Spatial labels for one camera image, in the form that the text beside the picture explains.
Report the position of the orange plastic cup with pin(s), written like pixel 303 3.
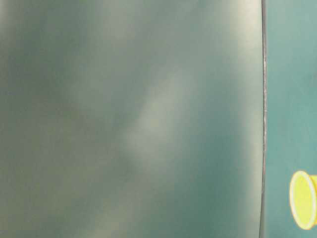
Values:
pixel 303 199

